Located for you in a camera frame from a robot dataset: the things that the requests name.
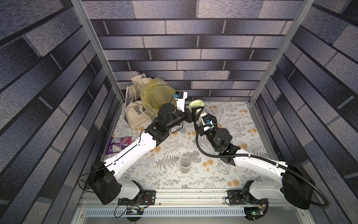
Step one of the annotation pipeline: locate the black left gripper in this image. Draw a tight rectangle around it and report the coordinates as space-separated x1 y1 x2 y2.
165 103 204 132

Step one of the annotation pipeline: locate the green jar lid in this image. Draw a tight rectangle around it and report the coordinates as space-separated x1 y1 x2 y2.
188 99 204 112

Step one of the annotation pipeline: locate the tall clear plastic jar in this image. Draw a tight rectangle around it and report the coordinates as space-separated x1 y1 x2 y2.
213 107 224 125

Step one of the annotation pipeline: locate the glass jar with green lid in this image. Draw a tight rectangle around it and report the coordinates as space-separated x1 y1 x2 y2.
196 112 208 127

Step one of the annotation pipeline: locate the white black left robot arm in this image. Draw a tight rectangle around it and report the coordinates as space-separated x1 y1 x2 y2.
88 103 205 205

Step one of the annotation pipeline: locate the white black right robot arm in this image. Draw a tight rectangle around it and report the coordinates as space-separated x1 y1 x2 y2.
195 125 319 210

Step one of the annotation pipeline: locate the floral patterned table mat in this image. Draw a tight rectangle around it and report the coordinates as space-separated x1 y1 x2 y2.
120 102 269 189

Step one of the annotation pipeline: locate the short frosted plastic cup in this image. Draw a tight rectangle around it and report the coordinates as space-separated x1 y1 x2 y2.
179 156 192 174

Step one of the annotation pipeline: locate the grey mesh waste bin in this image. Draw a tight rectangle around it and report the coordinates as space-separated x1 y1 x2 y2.
152 117 161 128

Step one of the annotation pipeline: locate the yellow plastic bin liner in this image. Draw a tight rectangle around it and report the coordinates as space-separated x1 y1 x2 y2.
140 78 176 121

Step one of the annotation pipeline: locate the purple snack packet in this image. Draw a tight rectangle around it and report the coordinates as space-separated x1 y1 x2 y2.
105 136 131 155

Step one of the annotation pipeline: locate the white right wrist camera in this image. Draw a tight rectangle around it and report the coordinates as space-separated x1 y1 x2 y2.
201 113 218 131

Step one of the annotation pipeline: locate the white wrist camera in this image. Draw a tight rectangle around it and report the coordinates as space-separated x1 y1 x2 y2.
174 91 187 112
201 113 218 131

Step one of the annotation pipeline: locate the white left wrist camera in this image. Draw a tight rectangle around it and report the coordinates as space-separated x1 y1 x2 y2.
174 91 187 112

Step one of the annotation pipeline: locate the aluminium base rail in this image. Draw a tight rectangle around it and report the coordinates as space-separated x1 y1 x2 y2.
73 189 305 223

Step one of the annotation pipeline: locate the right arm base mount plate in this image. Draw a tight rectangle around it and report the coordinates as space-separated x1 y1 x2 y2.
224 190 267 206

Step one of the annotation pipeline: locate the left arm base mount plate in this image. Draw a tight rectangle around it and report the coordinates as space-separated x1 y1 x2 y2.
118 190 157 206

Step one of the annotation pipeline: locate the black corrugated cable conduit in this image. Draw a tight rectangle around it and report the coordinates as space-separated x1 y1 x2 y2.
195 124 331 209

